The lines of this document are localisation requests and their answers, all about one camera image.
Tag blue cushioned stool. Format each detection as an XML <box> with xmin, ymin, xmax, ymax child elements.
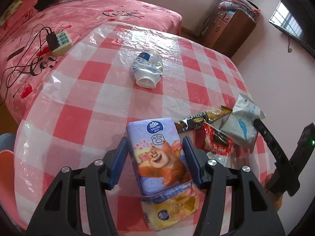
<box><xmin>0</xmin><ymin>133</ymin><xmax>16</xmax><ymax>152</ymax></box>

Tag white power strip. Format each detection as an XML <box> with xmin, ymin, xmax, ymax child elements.
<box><xmin>52</xmin><ymin>31</ymin><xmax>73</xmax><ymax>56</ymax></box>

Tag black cables on bed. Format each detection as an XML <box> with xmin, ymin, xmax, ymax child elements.
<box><xmin>0</xmin><ymin>23</ymin><xmax>54</xmax><ymax>98</ymax></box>

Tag black phone on bed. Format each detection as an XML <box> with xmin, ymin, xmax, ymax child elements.
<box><xmin>7</xmin><ymin>46</ymin><xmax>25</xmax><ymax>61</ymax></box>

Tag yellow tissue pack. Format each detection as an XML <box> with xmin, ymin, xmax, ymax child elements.
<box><xmin>140</xmin><ymin>182</ymin><xmax>199</xmax><ymax>231</ymax></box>

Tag coffee mix sachet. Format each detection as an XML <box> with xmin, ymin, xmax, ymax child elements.
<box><xmin>175</xmin><ymin>106</ymin><xmax>232</xmax><ymax>133</ymax></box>

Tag black silver snack bag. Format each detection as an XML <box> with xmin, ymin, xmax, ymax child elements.
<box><xmin>220</xmin><ymin>93</ymin><xmax>265</xmax><ymax>150</ymax></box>

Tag black charger adapter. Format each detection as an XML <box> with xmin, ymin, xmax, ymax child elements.
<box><xmin>46</xmin><ymin>31</ymin><xmax>60</xmax><ymax>52</ymax></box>

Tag grey curtain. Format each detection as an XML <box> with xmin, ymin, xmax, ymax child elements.
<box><xmin>192</xmin><ymin>0</ymin><xmax>221</xmax><ymax>37</ymax></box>

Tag person's right hand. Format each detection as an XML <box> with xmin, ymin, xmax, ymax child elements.
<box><xmin>262</xmin><ymin>174</ymin><xmax>283</xmax><ymax>211</ymax></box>

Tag wall mounted television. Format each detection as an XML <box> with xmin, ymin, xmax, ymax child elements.
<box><xmin>269</xmin><ymin>0</ymin><xmax>315</xmax><ymax>58</ymax></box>

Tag black clothing on bed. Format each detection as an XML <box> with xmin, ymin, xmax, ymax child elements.
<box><xmin>33</xmin><ymin>0</ymin><xmax>62</xmax><ymax>12</ymax></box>

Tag red white snack wrapper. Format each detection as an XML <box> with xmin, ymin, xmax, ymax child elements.
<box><xmin>203</xmin><ymin>124</ymin><xmax>233</xmax><ymax>166</ymax></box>

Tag crushed clear plastic bottle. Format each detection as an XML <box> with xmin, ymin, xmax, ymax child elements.
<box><xmin>131</xmin><ymin>49</ymin><xmax>163</xmax><ymax>89</ymax></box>

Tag pink folded quilt pillow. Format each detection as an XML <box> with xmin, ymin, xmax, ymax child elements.
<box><xmin>1</xmin><ymin>0</ymin><xmax>37</xmax><ymax>43</ymax></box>

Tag red white checkered tablecloth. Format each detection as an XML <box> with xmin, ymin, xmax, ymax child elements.
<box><xmin>14</xmin><ymin>23</ymin><xmax>249</xmax><ymax>224</ymax></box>

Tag purple bear tissue pack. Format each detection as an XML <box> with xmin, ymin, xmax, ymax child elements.
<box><xmin>127</xmin><ymin>118</ymin><xmax>191</xmax><ymax>197</ymax></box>

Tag pink bed with blanket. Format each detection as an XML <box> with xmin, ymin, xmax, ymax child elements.
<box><xmin>1</xmin><ymin>0</ymin><xmax>183</xmax><ymax>123</ymax></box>

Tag folded blankets on dresser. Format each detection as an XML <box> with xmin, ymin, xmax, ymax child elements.
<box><xmin>218</xmin><ymin>0</ymin><xmax>261</xmax><ymax>23</ymax></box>

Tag brown wooden dresser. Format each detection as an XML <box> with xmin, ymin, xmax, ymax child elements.
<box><xmin>202</xmin><ymin>9</ymin><xmax>256</xmax><ymax>58</ymax></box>

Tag pink plastic basin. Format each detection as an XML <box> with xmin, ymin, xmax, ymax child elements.
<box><xmin>1</xmin><ymin>150</ymin><xmax>27</xmax><ymax>230</ymax></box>

